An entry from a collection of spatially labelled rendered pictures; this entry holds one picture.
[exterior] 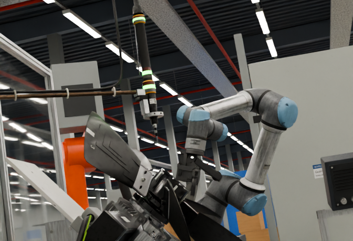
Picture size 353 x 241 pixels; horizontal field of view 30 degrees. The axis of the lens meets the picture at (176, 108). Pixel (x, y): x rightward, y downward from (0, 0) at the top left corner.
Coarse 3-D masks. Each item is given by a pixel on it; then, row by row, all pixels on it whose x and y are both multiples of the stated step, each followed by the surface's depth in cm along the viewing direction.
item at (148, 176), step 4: (140, 164) 208; (140, 168) 208; (144, 168) 209; (140, 172) 207; (148, 172) 210; (140, 176) 207; (144, 176) 208; (148, 176) 209; (136, 180) 205; (140, 180) 206; (148, 180) 209; (136, 184) 204; (140, 184) 206; (144, 184) 207; (148, 184) 208; (136, 188) 204; (140, 188) 205; (144, 188) 207; (148, 188) 208; (140, 192) 205; (144, 192) 206
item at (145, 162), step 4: (132, 148) 241; (136, 152) 236; (140, 152) 238; (140, 156) 232; (144, 156) 233; (140, 160) 228; (144, 160) 229; (148, 160) 230; (144, 164) 225; (148, 164) 226; (148, 168) 223; (152, 168) 223
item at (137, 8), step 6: (138, 0) 234; (138, 6) 232; (138, 12) 231; (150, 96) 226; (150, 102) 225; (156, 102) 226; (150, 108) 225; (156, 108) 226; (150, 120) 226; (156, 120) 225
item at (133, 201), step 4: (132, 200) 208; (132, 204) 207; (136, 204) 206; (136, 208) 206; (140, 208) 205; (144, 208) 207; (140, 212) 205; (144, 212) 205; (148, 212) 206; (152, 216) 207; (152, 220) 205; (156, 220) 207; (156, 224) 206; (160, 224) 207
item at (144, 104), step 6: (138, 90) 224; (144, 90) 225; (138, 96) 224; (144, 96) 224; (144, 102) 224; (144, 108) 224; (144, 114) 224; (150, 114) 223; (156, 114) 223; (162, 114) 225
